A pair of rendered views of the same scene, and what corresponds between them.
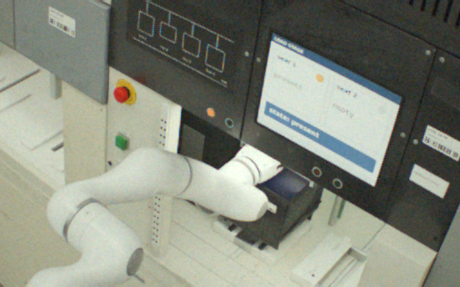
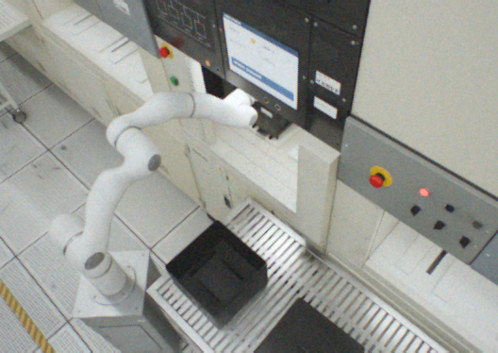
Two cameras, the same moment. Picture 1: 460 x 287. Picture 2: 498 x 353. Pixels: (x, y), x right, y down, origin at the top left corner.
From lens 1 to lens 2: 0.44 m
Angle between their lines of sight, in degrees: 21
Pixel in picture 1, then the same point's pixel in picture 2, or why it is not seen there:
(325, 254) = not seen: hidden behind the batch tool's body
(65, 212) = (113, 135)
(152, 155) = (161, 97)
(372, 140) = (288, 80)
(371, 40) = (273, 13)
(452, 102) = (327, 55)
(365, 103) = (279, 57)
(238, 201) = (232, 116)
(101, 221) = (132, 140)
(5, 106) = (125, 55)
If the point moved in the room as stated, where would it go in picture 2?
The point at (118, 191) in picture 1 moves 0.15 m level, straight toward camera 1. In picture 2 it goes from (143, 120) to (135, 158)
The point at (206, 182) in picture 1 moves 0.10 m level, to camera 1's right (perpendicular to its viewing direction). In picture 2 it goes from (208, 107) to (237, 109)
